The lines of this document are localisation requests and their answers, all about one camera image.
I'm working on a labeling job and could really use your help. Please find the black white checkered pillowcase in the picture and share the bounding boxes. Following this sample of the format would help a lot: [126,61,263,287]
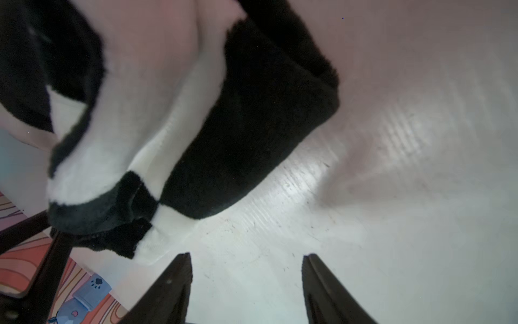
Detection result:
[1,1,339,264]

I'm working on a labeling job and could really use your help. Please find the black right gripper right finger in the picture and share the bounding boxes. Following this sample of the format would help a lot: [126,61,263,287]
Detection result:
[302,254,376,324]

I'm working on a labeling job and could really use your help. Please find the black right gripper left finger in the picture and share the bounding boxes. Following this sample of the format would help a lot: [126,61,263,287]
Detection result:
[120,252,193,324]

